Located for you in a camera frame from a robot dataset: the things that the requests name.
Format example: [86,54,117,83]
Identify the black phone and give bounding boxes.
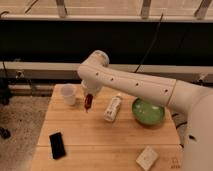
[49,132,66,159]

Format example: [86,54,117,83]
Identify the green bowl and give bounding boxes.
[132,98,165,126]

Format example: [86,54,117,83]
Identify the white ceramic cup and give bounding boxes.
[60,84,76,106]

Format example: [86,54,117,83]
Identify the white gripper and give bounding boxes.
[81,80,101,97]

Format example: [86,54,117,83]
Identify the black cable on wall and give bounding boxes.
[133,12,165,74]

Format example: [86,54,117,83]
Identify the black cables on floor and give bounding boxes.
[171,112,188,149]

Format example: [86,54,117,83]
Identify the white plastic bottle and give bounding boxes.
[104,93,122,122]

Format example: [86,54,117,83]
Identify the white small box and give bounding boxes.
[136,146,159,171]

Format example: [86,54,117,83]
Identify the black object on floor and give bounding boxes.
[0,127,11,139]

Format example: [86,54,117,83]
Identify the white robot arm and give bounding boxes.
[77,50,213,171]

